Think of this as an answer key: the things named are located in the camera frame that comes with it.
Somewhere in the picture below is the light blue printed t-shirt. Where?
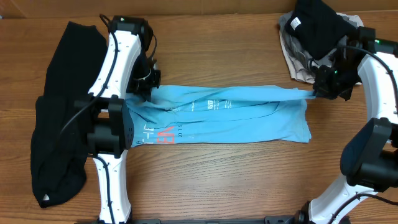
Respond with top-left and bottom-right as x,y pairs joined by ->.
126,85 -> 314,147

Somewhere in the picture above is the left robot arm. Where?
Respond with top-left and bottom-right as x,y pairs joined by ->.
75,15 -> 160,223

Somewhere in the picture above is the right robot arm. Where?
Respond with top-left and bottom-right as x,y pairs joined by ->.
286,27 -> 397,223

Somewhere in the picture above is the beige folded garment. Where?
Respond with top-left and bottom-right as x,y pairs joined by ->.
279,12 -> 364,85

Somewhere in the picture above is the grey folded garment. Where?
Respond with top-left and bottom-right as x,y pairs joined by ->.
279,11 -> 364,80

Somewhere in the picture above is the black t-shirt on left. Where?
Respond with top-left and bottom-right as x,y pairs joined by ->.
30,22 -> 107,208

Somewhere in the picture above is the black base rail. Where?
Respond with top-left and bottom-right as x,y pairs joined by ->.
74,215 -> 351,224

